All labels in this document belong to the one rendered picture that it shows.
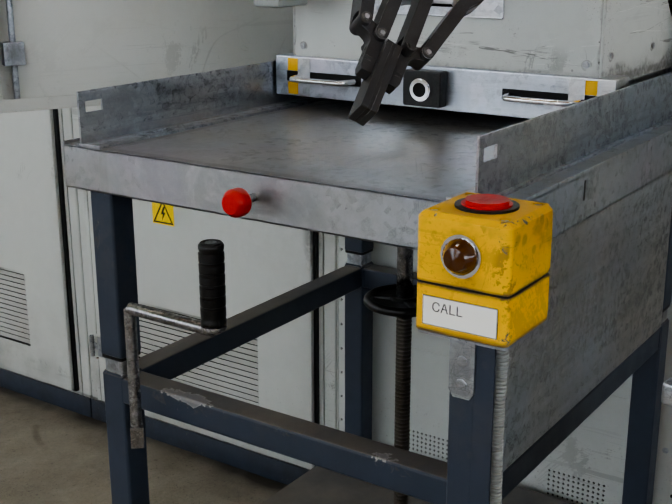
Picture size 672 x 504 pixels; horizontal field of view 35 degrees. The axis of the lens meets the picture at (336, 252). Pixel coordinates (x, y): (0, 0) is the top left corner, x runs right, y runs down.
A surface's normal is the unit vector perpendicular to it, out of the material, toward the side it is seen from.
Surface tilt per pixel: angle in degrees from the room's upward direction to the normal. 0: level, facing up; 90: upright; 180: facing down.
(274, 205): 90
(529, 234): 90
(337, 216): 90
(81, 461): 0
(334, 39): 90
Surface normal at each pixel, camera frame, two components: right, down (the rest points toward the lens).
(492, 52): -0.56, 0.24
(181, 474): 0.00, -0.96
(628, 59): 0.83, 0.16
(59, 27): 0.48, 0.25
